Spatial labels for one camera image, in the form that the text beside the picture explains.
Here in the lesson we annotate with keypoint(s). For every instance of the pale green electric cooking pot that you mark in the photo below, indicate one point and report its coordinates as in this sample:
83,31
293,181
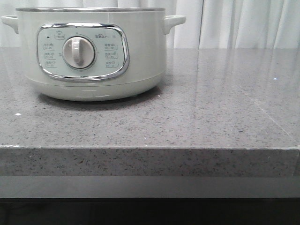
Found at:
93,53

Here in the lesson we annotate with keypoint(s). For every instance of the white curtain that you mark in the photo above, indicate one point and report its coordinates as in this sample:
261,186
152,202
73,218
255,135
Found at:
210,24

